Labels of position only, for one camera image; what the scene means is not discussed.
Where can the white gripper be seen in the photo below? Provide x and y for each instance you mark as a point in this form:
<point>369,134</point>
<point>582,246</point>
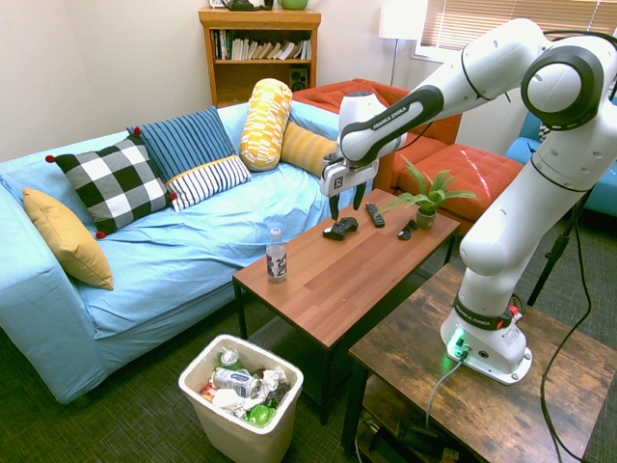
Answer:
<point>349,178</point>

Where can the clear plastic water bottle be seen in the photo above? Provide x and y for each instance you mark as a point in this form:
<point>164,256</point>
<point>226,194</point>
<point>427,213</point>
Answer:
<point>276,260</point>

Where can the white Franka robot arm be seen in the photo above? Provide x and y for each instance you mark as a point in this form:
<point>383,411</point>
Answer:
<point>487,72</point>

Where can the white plastic trash bin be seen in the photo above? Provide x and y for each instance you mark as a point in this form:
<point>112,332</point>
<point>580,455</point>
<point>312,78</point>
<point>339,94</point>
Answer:
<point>241,434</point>

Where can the black game controller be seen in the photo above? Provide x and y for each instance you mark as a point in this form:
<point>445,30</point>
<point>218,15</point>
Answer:
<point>340,228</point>

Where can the black remote control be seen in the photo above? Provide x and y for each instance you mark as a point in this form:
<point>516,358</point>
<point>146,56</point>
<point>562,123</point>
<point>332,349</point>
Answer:
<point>375,215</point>

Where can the small black sunglasses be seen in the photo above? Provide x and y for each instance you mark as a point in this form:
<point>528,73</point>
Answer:
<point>406,231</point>

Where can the orange striped pillow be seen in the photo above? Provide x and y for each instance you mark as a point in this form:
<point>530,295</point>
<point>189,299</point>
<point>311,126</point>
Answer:
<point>306,147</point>

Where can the red-brown wooden coffee table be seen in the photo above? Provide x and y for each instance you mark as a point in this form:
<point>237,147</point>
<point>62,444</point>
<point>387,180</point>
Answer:
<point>347,275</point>

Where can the small potted fern plant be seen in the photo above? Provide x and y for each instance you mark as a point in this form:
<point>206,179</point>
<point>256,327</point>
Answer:
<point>426,212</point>

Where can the yellow patterned bolster pillow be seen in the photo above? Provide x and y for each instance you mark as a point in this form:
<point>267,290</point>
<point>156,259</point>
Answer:
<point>265,123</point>

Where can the small black speaker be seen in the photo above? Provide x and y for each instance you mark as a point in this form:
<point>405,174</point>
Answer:
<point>299,78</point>

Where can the orange ottoman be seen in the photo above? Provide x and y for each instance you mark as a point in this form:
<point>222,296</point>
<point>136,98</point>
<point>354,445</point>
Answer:
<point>477,169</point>

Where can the white navy striped pillow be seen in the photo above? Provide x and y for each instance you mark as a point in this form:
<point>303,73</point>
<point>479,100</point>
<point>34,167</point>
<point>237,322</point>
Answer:
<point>209,181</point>

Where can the floor vent grille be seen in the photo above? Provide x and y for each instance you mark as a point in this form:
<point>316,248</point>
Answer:
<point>275,335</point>

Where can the wooden bookshelf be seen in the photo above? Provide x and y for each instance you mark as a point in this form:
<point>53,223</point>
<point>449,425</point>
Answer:
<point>260,77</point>

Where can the blue striped pillow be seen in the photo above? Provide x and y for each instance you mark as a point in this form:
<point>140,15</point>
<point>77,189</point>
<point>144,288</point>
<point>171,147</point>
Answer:
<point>185,140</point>

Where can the row of paperback books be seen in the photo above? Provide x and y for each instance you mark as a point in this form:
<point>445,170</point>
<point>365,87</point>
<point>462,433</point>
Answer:
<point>260,49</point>

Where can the light blue sofa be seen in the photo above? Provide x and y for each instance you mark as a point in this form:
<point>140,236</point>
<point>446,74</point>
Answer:
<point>169,260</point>

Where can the crumpled grey paper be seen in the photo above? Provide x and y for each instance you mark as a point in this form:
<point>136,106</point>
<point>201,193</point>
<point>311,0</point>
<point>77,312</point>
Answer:
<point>275,378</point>

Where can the white floor lamp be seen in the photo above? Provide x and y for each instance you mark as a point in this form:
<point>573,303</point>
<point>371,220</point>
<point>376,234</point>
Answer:
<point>402,19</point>

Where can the green drink can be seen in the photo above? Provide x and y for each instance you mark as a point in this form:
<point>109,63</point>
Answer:
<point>229,359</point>

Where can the green bowl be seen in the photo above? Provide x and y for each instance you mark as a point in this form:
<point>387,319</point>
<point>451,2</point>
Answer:
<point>293,4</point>

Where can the crushed white blue can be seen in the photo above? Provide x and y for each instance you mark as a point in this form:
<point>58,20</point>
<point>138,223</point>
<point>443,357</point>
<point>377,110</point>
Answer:
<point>236,381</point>

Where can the black white ornament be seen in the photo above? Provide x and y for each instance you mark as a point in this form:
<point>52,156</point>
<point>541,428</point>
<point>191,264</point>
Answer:
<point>246,5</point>

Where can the wooden window blinds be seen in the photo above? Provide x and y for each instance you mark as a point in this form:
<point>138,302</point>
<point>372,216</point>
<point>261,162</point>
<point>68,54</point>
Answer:
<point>482,19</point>

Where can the crumpled white paper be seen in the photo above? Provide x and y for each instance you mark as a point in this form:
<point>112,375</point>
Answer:
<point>229,400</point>

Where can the black white checkered pillow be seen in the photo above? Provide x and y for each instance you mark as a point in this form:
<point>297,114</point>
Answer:
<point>113,183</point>

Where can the red wrapper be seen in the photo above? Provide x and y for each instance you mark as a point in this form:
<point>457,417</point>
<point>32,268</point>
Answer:
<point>208,391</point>

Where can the black equipment box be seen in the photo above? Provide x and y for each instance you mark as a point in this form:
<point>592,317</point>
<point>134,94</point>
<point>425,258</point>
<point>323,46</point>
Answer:
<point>410,436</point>

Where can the dark rustic wooden table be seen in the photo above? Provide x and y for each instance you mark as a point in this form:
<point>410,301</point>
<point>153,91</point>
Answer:
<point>482,415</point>

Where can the teal sofa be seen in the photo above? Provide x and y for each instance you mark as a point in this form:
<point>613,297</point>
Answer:
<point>602,193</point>

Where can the mustard yellow pillow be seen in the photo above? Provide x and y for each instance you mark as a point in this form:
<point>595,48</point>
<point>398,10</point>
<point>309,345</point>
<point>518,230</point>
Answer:
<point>67,236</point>

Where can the black camera stand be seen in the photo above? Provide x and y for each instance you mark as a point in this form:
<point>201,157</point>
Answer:
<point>559,248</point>

